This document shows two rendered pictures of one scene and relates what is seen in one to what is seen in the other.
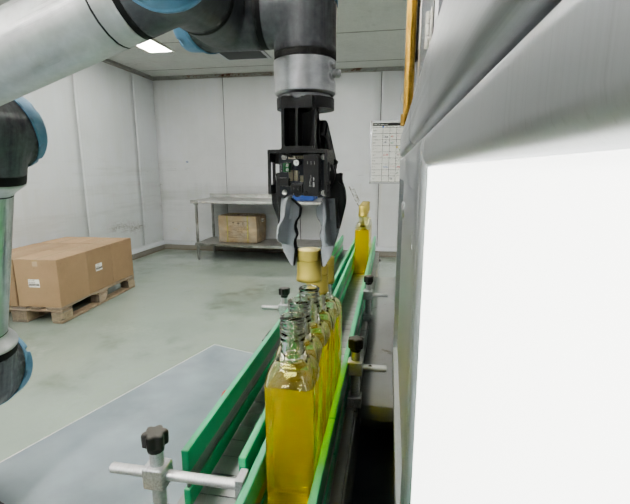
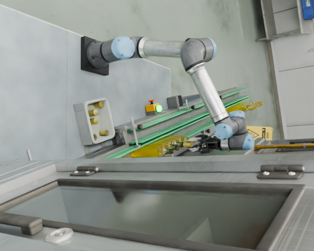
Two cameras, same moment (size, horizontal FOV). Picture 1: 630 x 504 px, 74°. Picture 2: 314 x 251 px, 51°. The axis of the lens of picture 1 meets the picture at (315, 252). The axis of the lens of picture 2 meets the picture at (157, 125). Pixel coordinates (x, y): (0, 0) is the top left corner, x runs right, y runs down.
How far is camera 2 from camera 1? 1.35 m
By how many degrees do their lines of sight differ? 30
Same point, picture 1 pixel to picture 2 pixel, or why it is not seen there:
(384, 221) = (298, 73)
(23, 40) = (206, 102)
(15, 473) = not seen: hidden behind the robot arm
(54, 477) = (115, 69)
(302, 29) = (233, 145)
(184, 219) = not seen: outside the picture
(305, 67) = (225, 146)
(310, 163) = (205, 149)
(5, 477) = not seen: hidden behind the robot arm
